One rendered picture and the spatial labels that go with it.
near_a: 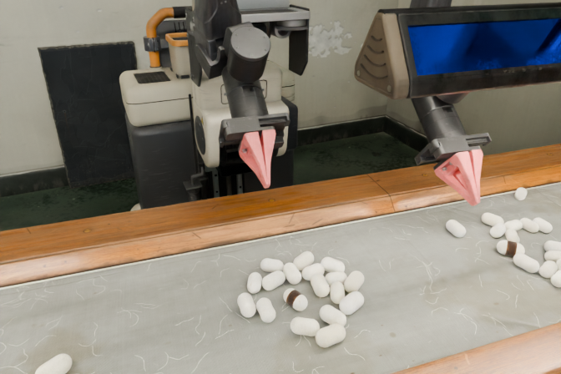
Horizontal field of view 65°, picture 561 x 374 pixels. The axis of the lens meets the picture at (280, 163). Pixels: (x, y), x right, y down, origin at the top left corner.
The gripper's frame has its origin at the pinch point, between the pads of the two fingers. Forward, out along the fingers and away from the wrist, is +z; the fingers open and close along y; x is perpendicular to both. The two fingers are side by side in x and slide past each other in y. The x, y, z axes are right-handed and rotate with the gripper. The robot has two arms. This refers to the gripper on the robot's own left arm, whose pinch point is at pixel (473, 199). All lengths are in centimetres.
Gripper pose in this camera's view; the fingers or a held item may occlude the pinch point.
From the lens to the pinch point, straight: 71.9
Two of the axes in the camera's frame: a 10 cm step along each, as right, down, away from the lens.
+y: 9.5, -1.2, 2.8
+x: -2.1, 4.4, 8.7
